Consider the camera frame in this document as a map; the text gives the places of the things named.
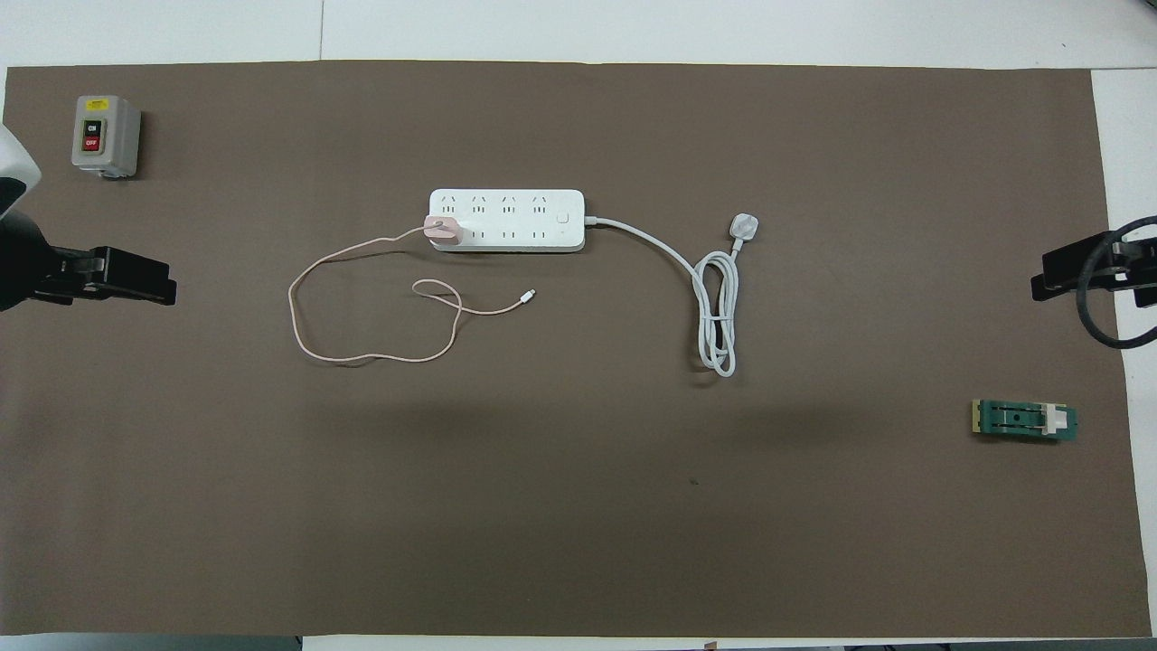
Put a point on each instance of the grey on off switch box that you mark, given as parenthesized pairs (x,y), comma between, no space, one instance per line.
(117,136)

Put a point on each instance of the pink charger block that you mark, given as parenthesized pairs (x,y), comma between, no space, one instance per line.
(445,231)

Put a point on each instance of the white power strip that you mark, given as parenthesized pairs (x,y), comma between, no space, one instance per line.
(524,220)

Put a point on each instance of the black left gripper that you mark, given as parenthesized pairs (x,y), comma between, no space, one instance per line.
(32,271)

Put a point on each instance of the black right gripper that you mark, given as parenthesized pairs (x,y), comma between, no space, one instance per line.
(1141,267)

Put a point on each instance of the brown table mat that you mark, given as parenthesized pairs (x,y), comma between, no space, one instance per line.
(542,506)

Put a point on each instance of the green knife switch block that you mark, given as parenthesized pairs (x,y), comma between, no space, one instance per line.
(1012,420)

